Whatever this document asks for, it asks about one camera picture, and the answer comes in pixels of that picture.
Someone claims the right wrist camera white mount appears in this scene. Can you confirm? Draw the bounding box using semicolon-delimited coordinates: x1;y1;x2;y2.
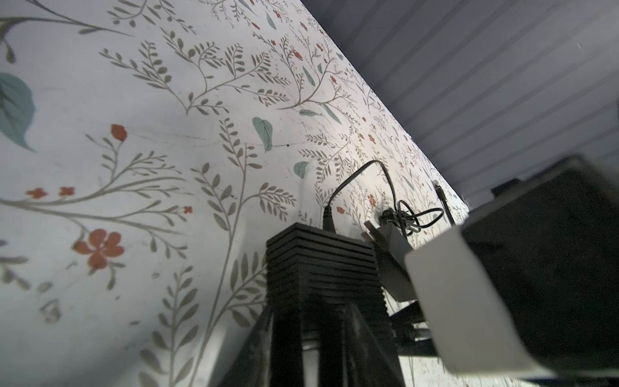
405;226;557;379

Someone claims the black ethernet patch cable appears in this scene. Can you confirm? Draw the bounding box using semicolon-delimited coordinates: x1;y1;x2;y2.
432;181;456;227

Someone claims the black ribbed network switch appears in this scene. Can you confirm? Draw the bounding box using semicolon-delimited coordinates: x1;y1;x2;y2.
265;223;404;386

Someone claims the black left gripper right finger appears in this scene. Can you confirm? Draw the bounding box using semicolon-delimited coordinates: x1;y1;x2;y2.
343;304;404;386

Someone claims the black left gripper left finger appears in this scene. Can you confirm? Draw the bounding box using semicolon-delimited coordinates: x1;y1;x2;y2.
219;306;273;387

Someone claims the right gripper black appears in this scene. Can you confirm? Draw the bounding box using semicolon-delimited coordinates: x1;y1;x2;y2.
459;155;618;377

